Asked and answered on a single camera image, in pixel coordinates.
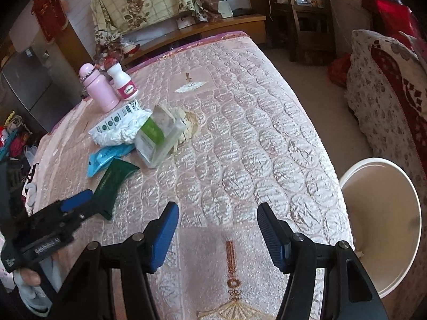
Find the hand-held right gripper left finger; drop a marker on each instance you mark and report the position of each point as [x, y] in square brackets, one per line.
[163, 236]

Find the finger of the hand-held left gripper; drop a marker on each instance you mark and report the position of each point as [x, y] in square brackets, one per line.
[84, 212]
[78, 197]

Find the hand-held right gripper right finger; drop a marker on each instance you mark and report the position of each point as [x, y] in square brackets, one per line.
[272, 236]

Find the dark green packet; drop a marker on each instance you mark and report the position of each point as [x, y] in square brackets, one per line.
[115, 183]

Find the blue packet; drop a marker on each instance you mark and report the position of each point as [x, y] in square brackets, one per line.
[105, 158]

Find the white packet green print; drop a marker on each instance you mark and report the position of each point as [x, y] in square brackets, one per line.
[116, 130]

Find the clear plastic box green label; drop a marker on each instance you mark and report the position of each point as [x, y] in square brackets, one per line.
[156, 140]

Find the white plastic bin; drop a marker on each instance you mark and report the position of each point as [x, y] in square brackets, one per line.
[380, 226]

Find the person's left hand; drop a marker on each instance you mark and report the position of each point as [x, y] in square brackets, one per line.
[28, 276]

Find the dark cloth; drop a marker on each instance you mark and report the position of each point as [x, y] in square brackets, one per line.
[15, 180]

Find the pile of colourful bags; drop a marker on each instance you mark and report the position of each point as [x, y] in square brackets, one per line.
[13, 135]

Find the pink quilted table cover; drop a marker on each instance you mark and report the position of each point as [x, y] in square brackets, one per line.
[233, 140]

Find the pink bottle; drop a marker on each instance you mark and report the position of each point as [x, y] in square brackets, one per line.
[100, 90]

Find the grey refrigerator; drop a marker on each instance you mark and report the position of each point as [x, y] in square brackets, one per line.
[26, 90]

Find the white medicine bottle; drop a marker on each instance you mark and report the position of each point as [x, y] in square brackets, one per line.
[125, 85]

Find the artificial flower bunch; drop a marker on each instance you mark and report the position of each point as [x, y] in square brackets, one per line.
[104, 51]

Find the red white ornament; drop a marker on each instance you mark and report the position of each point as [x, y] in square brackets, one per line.
[129, 45]

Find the red bag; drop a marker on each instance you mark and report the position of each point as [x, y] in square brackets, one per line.
[340, 70]

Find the floral covered sofa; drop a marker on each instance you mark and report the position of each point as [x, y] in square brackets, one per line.
[383, 90]

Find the red hanging banner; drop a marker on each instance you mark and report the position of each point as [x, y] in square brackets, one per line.
[50, 10]

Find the white paper sheet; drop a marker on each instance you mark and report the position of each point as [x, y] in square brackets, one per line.
[185, 22]

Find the dark wooden chair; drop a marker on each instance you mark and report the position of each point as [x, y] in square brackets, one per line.
[313, 33]

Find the yellow floral cloth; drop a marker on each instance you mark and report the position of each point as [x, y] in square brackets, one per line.
[146, 0]

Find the wooden television cabinet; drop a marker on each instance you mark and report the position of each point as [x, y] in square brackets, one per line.
[206, 30]

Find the black set-top box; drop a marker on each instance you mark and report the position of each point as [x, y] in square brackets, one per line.
[243, 11]

